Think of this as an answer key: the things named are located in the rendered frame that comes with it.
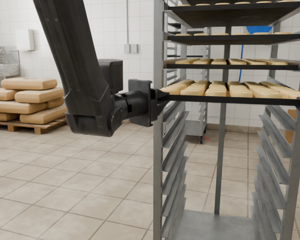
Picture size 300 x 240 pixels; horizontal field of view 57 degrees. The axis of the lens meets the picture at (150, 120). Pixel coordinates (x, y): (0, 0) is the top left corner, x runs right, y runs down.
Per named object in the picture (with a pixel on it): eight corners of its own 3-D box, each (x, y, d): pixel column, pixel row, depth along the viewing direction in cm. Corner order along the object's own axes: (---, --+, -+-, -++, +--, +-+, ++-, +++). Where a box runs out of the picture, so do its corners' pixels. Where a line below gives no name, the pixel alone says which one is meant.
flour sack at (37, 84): (-1, 89, 406) (-2, 79, 402) (18, 86, 446) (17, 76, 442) (43, 91, 391) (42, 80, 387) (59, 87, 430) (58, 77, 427)
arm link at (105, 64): (65, 129, 49) (112, 134, 47) (60, 63, 46) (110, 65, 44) (94, 112, 60) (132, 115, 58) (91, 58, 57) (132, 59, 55)
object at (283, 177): (288, 185, 89) (290, 176, 89) (279, 184, 90) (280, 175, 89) (262, 131, 150) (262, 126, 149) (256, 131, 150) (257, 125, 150)
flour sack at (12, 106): (-15, 112, 394) (-16, 102, 391) (7, 107, 434) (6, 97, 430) (29, 115, 376) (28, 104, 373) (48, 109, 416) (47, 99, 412)
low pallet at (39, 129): (-23, 128, 411) (-24, 121, 408) (17, 116, 485) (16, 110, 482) (46, 135, 377) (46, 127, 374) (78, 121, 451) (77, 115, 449)
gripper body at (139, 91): (154, 80, 59) (128, 84, 54) (155, 125, 62) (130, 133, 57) (134, 78, 64) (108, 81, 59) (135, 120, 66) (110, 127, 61)
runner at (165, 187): (168, 195, 101) (168, 187, 100) (160, 194, 102) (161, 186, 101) (188, 142, 161) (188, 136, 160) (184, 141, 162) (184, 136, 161)
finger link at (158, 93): (178, 85, 65) (151, 90, 59) (178, 114, 67) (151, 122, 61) (157, 83, 70) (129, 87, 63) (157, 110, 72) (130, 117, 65)
